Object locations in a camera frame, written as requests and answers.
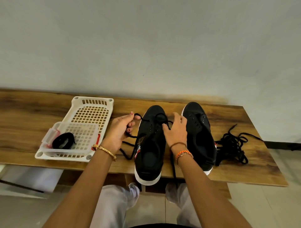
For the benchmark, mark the person's right hand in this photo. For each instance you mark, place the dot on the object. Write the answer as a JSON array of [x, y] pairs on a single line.
[[176, 131]]

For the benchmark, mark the person's left hand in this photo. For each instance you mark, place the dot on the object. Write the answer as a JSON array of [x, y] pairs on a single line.
[[117, 131]]

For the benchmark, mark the black band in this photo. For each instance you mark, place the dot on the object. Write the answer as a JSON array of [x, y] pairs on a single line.
[[63, 142], [127, 141]]

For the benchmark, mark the black sneaker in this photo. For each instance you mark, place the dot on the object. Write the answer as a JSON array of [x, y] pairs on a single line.
[[150, 155], [200, 136]]

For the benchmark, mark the black shoelace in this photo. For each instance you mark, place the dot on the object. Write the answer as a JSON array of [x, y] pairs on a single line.
[[233, 145], [225, 152]]

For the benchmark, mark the person's left forearm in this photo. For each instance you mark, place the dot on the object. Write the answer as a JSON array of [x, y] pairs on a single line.
[[80, 192]]

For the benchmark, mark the person's right forearm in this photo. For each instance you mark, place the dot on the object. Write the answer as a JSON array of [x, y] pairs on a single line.
[[211, 192]]

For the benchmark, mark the person's black shirt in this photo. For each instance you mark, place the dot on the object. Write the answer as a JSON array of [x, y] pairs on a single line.
[[162, 226]]

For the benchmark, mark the white plastic lattice basket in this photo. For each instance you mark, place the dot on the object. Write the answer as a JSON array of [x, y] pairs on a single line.
[[91, 110]]

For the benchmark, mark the white box under table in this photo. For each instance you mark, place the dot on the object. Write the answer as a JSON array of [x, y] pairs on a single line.
[[28, 181]]

